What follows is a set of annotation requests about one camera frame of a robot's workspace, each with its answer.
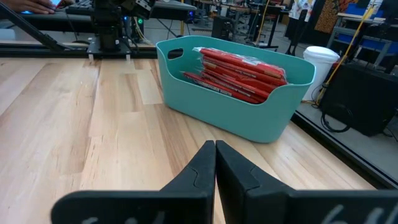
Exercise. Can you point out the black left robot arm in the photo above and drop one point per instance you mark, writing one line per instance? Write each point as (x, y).
(107, 28)

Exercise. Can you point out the blue table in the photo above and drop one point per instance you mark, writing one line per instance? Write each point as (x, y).
(376, 46)

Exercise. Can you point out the white floral hanging cloth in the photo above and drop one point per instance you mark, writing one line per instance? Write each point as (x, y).
(303, 9)

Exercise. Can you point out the white bucket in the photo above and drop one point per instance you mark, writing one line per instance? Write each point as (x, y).
(321, 65)

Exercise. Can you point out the orange patterned hanging cloth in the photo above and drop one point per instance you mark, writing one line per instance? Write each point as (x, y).
(332, 15)

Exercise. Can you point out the teal plastic basket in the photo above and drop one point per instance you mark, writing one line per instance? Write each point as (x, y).
(224, 115)

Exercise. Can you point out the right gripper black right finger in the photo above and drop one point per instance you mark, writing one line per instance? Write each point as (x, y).
(248, 202)

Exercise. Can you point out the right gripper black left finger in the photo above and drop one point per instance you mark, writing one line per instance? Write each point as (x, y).
(186, 202)

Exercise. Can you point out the person's hand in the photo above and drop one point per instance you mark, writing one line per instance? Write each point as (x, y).
(28, 5)

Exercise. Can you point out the backlit black keyboard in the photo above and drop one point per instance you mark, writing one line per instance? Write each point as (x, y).
(79, 7)

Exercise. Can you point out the black desk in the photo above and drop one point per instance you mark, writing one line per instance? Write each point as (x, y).
(174, 6)

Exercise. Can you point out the black box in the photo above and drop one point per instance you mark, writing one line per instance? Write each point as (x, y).
(360, 96)

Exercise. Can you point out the black computer case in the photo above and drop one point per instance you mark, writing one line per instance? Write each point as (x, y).
(225, 28)

